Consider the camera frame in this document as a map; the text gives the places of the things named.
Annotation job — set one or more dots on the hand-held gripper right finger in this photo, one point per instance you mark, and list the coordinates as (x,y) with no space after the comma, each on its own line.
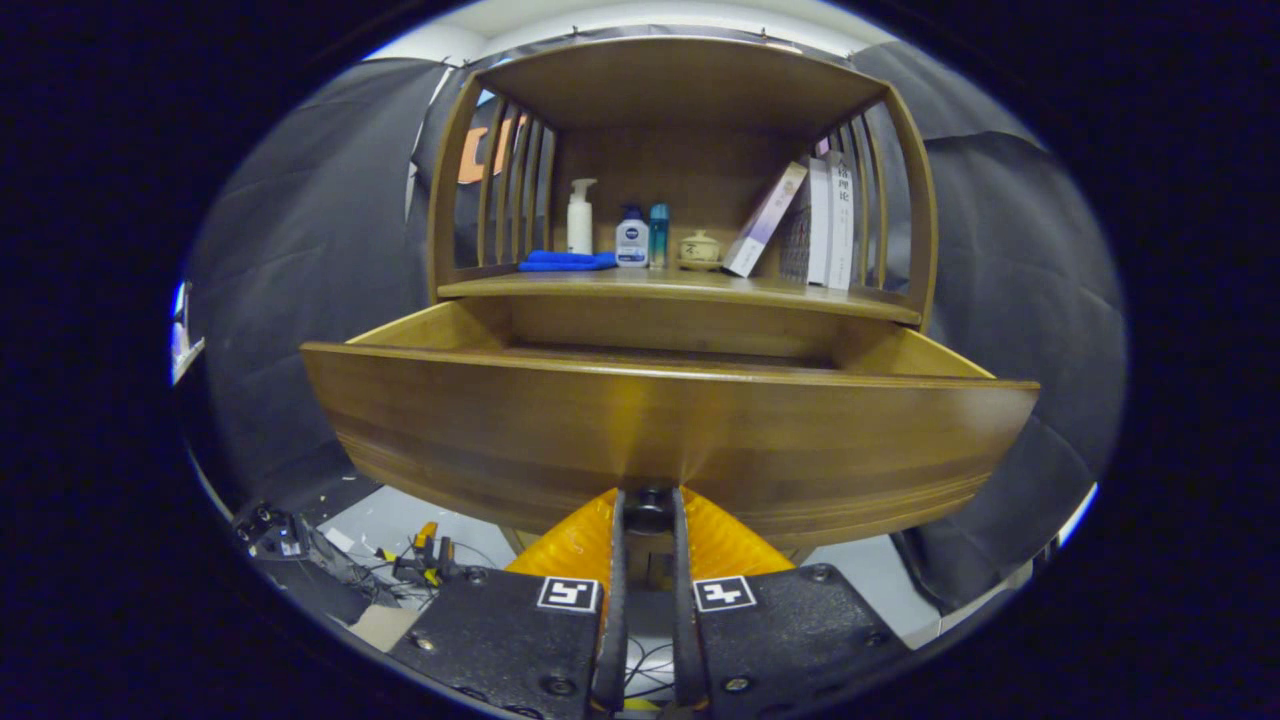
(780,640)

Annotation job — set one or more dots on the yellow black clamp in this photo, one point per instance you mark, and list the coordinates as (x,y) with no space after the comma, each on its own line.
(428,555)

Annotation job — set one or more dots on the white bottle with blue cap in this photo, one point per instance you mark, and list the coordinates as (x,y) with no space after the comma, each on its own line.
(632,245)

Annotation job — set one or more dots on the white pump bottle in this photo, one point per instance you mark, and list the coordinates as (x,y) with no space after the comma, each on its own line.
(580,225)

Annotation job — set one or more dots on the small teal bottle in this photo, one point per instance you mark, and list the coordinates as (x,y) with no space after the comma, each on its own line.
(659,240)

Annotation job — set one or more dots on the brown wooden countertop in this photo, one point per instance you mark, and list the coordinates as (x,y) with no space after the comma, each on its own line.
(680,288)

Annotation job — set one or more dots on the grey cover book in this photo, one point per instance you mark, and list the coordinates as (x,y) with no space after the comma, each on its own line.
(797,240)

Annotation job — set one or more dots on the beige lidded teacup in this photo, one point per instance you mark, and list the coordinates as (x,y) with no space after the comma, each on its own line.
(699,252)

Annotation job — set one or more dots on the folded blue cloth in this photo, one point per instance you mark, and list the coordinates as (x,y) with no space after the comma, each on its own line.
(565,262)

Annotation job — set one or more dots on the purple and white book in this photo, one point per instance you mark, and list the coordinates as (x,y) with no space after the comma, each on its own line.
(765,220)

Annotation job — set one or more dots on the black backdrop cloth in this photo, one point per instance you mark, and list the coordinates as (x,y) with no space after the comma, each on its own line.
(310,250)

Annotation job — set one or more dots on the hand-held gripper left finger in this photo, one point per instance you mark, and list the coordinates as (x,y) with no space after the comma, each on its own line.
(520,640)

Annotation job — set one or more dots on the black floor equipment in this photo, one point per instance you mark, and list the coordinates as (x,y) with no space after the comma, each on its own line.
(295,550)

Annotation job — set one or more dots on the brown wooden cabinet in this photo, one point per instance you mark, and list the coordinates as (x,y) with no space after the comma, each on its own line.
(680,90)

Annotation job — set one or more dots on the brown wooden drawer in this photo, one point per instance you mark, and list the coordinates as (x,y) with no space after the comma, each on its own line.
(660,430)

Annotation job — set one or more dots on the printed paper poster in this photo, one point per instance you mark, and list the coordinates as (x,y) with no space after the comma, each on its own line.
(183,340)

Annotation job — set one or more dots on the cardboard piece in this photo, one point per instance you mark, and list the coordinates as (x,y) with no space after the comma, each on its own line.
(385,628)

